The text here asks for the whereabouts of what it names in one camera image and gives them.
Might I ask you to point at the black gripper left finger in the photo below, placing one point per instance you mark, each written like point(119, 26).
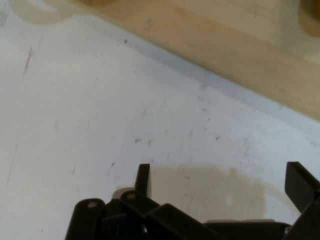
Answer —
point(130, 220)

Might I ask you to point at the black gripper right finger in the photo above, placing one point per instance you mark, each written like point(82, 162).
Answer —
point(300, 185)

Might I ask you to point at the light wooden cutting board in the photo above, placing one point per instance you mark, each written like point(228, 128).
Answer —
point(225, 37)

